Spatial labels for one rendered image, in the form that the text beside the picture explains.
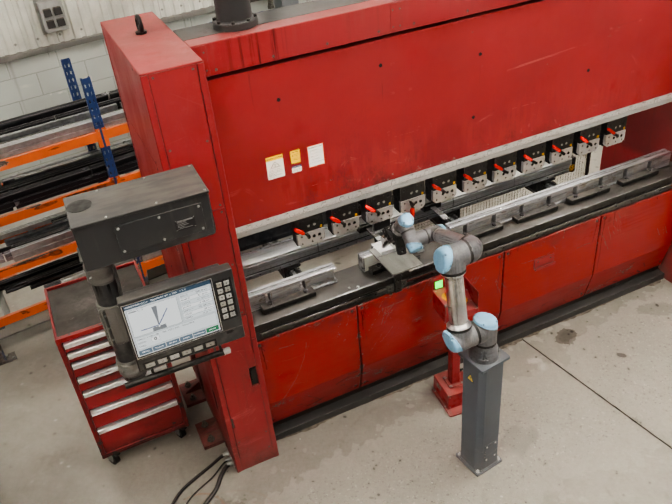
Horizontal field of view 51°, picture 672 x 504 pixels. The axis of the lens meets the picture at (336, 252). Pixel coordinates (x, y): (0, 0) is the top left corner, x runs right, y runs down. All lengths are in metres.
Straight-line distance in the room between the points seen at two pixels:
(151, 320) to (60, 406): 2.13
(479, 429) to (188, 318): 1.67
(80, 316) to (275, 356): 1.02
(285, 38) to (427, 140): 0.98
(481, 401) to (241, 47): 2.02
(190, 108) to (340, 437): 2.17
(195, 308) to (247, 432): 1.25
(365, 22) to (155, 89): 1.02
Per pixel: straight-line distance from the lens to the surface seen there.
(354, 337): 3.98
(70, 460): 4.54
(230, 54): 3.09
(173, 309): 2.84
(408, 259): 3.77
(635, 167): 4.89
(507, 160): 4.09
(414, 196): 3.81
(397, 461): 4.09
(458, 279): 3.19
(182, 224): 2.67
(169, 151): 2.93
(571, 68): 4.15
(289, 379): 3.96
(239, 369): 3.63
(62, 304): 3.98
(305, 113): 3.31
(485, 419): 3.74
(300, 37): 3.18
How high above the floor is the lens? 3.18
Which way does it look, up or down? 34 degrees down
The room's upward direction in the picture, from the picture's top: 6 degrees counter-clockwise
